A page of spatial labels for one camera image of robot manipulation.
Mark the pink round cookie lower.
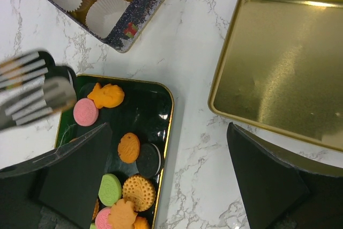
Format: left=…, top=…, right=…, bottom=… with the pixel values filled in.
left=95, top=207, right=112, bottom=229

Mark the black sandwich cookie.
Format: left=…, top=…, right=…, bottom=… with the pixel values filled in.
left=136, top=143, right=164, bottom=179

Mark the black rectangular tray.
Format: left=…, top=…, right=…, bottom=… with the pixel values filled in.
left=55, top=74, right=174, bottom=228

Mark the pink round cookie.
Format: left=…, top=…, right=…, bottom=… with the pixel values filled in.
left=73, top=98, right=99, bottom=127
left=95, top=207, right=112, bottom=229

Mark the orange fish cookie upper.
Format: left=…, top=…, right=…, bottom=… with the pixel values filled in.
left=87, top=83, right=125, bottom=109

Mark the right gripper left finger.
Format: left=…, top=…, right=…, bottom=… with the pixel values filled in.
left=1, top=123, right=112, bottom=228

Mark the dotted tan cookie middle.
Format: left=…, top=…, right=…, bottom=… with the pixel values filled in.
left=92, top=198, right=100, bottom=221

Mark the orange fish cookie lower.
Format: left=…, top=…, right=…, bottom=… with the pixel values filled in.
left=133, top=216, right=151, bottom=229

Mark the dotted tan cookie upper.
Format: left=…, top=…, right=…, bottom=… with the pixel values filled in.
left=122, top=174, right=156, bottom=212

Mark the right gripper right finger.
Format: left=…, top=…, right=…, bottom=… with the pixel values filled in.
left=227, top=123, right=342, bottom=228

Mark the tan leaf cookie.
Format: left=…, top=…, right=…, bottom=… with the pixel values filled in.
left=108, top=198, right=137, bottom=229

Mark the orange round cookie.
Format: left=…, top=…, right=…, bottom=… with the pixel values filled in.
left=117, top=132, right=140, bottom=164

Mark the orange fish cookie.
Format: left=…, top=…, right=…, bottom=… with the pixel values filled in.
left=133, top=216, right=151, bottom=229
left=87, top=83, right=125, bottom=109

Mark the green round cookie upper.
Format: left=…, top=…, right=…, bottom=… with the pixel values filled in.
left=98, top=173, right=122, bottom=207

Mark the pink round cookie upper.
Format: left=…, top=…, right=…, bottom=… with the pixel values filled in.
left=73, top=98, right=99, bottom=127

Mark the gold tin lid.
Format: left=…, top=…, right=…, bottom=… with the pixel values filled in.
left=208, top=0, right=342, bottom=151

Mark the dotted tan cookie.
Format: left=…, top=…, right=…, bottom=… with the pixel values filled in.
left=122, top=174, right=156, bottom=212
left=92, top=198, right=100, bottom=221

